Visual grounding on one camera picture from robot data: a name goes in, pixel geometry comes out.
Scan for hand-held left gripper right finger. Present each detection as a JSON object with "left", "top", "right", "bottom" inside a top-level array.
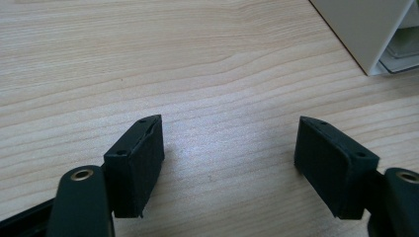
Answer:
[{"left": 293, "top": 116, "right": 380, "bottom": 220}]

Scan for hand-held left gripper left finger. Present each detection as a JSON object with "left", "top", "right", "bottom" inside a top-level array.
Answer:
[{"left": 103, "top": 114, "right": 165, "bottom": 219}]

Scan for white drawer cabinet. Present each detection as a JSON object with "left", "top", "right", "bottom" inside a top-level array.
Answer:
[{"left": 309, "top": 0, "right": 419, "bottom": 77}]

